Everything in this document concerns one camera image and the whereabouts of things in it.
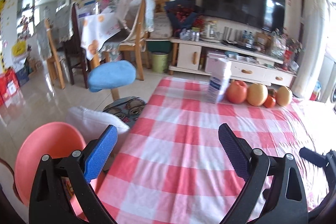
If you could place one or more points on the white pillow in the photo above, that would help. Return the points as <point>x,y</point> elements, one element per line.
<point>92,124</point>

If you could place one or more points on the black television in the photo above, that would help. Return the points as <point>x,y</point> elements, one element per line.
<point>267,15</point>

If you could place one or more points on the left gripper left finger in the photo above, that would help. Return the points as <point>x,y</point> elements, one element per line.
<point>97,152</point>

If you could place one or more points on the dark wooden chair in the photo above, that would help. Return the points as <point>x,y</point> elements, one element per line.
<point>74,53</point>

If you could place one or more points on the blue cushioned stool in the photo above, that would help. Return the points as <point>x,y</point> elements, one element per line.
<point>111,75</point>

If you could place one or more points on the pink storage box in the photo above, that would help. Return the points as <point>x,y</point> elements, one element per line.
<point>214,63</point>

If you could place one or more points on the white yogurt bottle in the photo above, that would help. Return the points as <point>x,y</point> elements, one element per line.
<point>219,80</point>

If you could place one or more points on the front orange tangerine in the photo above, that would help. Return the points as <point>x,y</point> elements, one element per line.
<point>270,102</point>

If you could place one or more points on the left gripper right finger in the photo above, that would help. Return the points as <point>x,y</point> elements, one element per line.
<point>237,150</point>

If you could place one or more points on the white tv cabinet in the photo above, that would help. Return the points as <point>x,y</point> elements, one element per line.
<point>251,67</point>

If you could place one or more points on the wooden chair with towel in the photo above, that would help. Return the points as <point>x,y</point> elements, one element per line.
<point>137,23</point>

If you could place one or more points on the owl pattern cushion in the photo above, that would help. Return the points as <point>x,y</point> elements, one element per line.
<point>127,109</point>

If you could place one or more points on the pink checkered tablecloth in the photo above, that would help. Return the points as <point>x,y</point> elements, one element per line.
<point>172,167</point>

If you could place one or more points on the red apple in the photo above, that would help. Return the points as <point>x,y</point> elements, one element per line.
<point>237,92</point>

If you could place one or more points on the green waste bucket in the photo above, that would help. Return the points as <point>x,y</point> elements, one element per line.
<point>159,62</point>

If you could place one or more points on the large yellow pear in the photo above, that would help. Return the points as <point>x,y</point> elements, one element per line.
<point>284,96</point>

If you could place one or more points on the light wooden chair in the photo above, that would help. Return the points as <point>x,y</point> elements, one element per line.
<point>53,62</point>

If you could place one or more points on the dining table with cloth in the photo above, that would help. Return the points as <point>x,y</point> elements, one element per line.
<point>95,31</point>

